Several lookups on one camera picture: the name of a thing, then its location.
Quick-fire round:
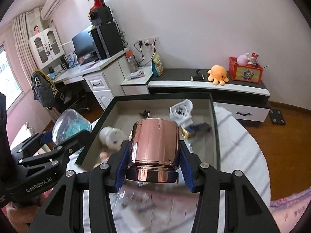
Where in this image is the yellow snack bag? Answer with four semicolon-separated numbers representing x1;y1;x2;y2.
152;53;164;77

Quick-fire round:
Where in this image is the black jacket on chair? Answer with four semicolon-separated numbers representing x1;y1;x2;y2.
31;70;59;110

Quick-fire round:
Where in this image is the white desk with drawers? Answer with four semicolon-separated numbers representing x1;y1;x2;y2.
54;47;131;110

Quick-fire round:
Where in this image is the black massage gun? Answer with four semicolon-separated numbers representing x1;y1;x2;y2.
190;69;204;81

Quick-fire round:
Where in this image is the small doll figurine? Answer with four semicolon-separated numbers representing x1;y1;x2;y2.
93;151;112;168

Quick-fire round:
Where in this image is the black floor scale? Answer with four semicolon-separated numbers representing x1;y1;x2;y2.
269;108;286;125

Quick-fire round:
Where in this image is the pink plush in crate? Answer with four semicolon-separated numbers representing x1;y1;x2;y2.
237;53;250;66

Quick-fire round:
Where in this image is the red paper bag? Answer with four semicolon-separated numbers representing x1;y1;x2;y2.
90;0;105;12

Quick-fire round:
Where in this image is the white round toy figure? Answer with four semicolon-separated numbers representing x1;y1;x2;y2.
99;126;127;151

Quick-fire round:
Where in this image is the rose gold metal cup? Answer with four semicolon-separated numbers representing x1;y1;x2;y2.
126;118;180;184

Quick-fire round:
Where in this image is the pink bedding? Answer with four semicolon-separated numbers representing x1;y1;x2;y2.
269;187;310;232

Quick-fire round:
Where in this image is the red toy storage crate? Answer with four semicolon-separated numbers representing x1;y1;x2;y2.
229;57;264;84

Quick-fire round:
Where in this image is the white glass-door cabinet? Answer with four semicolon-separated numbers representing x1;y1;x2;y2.
28;26;65;69

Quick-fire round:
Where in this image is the black computer monitor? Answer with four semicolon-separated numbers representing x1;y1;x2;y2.
72;26;95;58

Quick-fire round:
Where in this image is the orange cap water bottle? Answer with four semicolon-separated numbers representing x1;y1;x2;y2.
125;50;138;73

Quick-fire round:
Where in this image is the teal clear plastic container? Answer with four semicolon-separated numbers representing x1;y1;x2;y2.
52;108;92;145

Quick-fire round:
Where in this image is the black computer tower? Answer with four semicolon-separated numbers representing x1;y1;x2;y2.
90;22;123;60

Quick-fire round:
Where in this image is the orange octopus plush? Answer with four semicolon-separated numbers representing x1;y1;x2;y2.
207;65;229;86

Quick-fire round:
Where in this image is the low black white cabinet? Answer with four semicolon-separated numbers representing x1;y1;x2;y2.
148;68;270;123

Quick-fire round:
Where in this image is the beige curtain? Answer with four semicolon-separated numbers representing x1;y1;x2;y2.
10;11;61;121

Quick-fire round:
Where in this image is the clear glass trinket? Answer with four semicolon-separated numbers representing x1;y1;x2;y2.
113;189;173;212

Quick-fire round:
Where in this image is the pink storage box tray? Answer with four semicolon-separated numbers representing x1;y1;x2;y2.
76;93;220;172

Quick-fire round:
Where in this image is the black office chair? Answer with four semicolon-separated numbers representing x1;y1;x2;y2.
54;82;90;113

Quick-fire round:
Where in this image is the black speaker on tower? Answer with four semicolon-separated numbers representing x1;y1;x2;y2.
88;6;113;26

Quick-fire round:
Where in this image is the white wall power strip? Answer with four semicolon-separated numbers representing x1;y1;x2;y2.
138;36;160;45

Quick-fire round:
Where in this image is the black hair clip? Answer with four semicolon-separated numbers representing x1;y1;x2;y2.
140;110;151;119

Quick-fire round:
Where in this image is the small white side table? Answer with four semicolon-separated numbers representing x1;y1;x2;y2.
121;66;153;96

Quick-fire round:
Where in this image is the blue gold rectangular box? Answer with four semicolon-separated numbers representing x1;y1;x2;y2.
181;123;211;139

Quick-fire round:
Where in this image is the person's left hand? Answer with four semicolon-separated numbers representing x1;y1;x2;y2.
6;194;46;233

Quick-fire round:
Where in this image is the white air conditioner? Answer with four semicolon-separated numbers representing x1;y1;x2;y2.
41;0;64;21

